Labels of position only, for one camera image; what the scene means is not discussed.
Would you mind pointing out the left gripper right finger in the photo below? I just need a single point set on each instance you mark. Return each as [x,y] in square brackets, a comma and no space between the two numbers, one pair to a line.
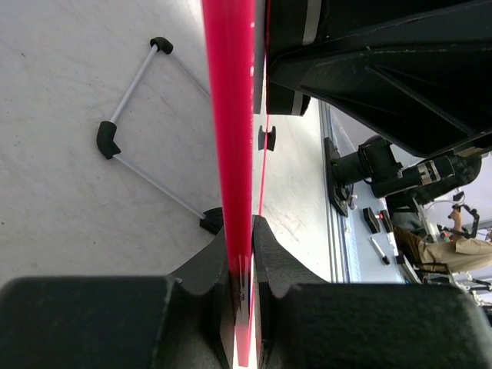
[305,322]

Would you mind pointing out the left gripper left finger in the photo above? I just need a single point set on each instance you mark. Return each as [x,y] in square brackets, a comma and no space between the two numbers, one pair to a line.
[180,320]

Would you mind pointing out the pink framed whiteboard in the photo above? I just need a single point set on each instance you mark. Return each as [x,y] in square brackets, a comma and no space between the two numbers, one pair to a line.
[234,35]

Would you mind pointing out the person in beige shirt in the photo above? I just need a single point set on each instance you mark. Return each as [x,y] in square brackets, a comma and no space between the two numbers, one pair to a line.
[455,256]

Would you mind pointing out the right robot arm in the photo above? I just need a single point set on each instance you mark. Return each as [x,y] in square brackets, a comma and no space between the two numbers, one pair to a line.
[389,168]

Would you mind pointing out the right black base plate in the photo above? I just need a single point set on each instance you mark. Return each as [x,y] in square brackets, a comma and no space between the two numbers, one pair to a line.
[337,192]

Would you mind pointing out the marker pen on floor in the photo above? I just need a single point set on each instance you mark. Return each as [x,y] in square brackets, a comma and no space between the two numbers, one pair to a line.
[384,258]

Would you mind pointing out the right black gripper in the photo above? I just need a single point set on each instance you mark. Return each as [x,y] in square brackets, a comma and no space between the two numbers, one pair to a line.
[416,72]

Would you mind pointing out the whiteboard wire stand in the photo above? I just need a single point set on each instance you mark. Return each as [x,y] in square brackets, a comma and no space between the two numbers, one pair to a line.
[162,131]

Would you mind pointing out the black eraser on floor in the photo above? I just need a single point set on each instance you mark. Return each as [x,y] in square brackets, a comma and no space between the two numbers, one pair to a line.
[371,220]

